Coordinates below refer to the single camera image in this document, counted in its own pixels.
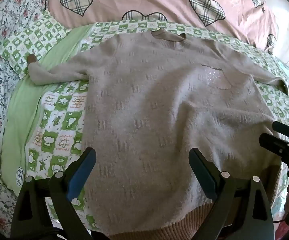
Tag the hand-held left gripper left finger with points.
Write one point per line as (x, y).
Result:
(82, 171)

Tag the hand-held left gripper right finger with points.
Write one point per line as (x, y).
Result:
(204, 174)

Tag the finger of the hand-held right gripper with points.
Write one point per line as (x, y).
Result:
(288, 130)
(274, 143)

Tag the beige knitted sweater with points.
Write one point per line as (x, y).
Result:
(147, 105)

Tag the green checkered blanket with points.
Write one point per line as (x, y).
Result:
(59, 132)

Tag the green checkered pillow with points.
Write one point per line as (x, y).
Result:
(34, 40)

